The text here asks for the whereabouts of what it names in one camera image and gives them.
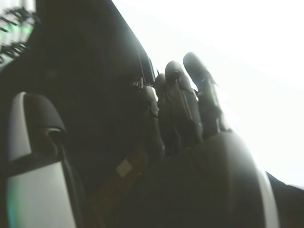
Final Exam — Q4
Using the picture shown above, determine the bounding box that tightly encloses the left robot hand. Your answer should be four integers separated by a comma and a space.
0, 51, 281, 228

